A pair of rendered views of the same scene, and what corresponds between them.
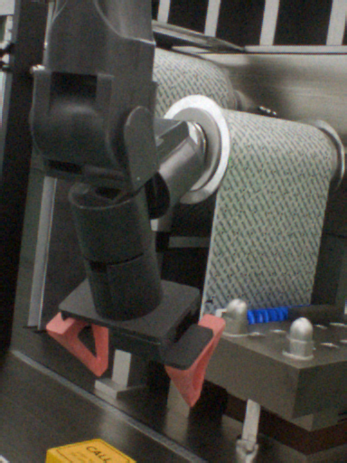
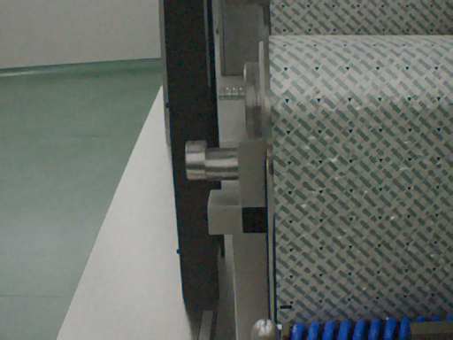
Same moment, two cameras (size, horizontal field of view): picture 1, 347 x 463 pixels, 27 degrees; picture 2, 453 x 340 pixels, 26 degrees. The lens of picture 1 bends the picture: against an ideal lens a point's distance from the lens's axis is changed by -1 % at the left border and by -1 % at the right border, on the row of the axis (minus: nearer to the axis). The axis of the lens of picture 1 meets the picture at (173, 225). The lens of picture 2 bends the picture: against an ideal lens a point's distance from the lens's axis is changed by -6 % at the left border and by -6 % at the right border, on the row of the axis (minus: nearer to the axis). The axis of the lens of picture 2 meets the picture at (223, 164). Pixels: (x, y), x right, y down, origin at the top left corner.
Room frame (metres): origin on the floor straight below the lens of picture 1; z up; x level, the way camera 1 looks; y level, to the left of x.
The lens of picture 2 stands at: (0.31, -0.69, 1.51)
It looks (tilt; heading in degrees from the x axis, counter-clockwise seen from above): 19 degrees down; 47
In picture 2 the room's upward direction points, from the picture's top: 3 degrees counter-clockwise
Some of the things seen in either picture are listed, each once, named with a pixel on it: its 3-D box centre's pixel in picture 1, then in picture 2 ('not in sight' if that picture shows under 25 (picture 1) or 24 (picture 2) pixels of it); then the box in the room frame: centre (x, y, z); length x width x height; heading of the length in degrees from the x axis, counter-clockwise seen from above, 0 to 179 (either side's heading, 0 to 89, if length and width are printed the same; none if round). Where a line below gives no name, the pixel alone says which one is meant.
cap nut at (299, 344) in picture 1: (300, 336); not in sight; (0.84, -0.17, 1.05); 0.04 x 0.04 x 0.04
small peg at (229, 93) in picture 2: not in sight; (233, 93); (0.99, 0.03, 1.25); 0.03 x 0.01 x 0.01; 133
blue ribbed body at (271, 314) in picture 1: (270, 319); (394, 334); (1.03, -0.16, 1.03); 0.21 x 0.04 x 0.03; 133
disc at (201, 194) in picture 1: (191, 149); (269, 98); (1.00, -0.01, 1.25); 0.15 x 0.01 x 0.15; 43
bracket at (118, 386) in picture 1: (134, 287); (239, 270); (1.00, 0.04, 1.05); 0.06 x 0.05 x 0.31; 133
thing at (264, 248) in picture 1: (267, 257); (393, 248); (1.04, -0.14, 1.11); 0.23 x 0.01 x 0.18; 133
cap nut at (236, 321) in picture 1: (236, 316); (265, 339); (0.90, -0.09, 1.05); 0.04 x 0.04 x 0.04
